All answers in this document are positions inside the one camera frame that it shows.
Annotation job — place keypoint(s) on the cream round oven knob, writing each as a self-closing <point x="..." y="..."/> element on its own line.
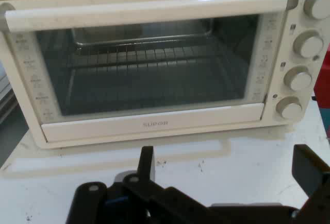
<point x="309" y="45"/>
<point x="319" y="3"/>
<point x="290" y="108"/>
<point x="299" y="78"/>

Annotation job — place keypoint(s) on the glass oven door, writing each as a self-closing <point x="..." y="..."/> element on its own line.
<point x="154" y="127"/>

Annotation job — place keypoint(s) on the red box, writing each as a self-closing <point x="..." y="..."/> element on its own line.
<point x="323" y="74"/>

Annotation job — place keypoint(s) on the grey stacked trays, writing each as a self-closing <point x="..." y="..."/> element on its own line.
<point x="5" y="90"/>

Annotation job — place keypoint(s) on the dark metal baking tray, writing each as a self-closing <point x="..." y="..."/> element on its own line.
<point x="144" y="32"/>

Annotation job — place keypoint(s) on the cream Supor toaster oven body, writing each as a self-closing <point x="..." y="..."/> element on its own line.
<point x="281" y="54"/>

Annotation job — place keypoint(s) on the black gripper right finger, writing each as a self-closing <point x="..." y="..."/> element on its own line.
<point x="309" y="167"/>

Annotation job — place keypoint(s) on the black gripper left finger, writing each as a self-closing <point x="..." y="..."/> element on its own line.
<point x="147" y="164"/>

